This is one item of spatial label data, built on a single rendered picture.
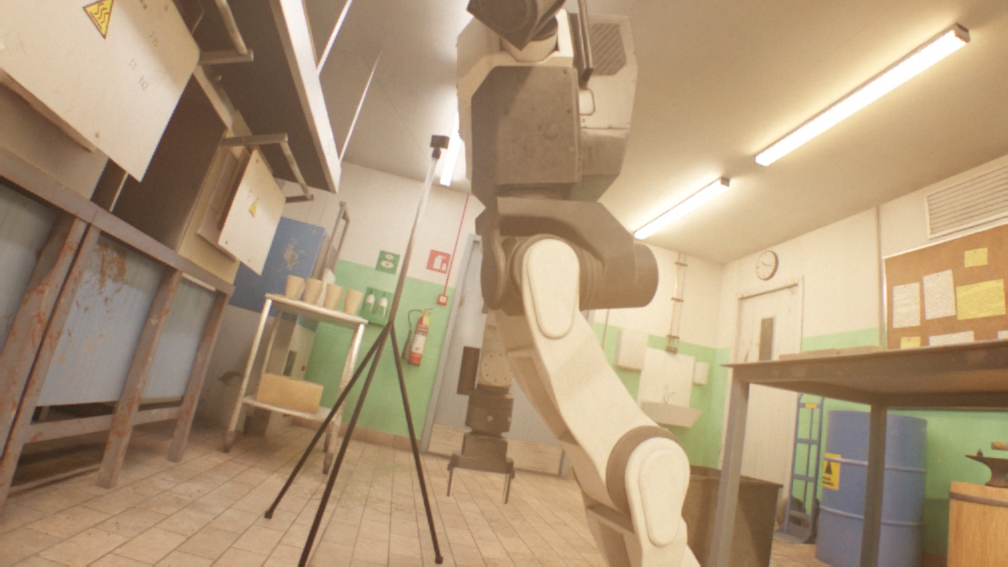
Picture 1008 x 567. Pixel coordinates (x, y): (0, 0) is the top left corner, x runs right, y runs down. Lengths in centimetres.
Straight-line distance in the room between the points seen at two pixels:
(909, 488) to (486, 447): 279
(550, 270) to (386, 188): 435
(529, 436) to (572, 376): 416
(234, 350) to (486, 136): 330
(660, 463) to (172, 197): 182
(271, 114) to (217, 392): 195
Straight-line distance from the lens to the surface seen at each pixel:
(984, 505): 295
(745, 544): 194
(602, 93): 82
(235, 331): 389
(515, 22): 70
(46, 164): 140
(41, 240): 156
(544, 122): 76
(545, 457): 496
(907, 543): 347
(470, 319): 478
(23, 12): 111
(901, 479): 340
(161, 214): 207
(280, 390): 313
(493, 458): 100
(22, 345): 154
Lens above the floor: 64
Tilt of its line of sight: 18 degrees up
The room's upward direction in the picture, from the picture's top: 12 degrees clockwise
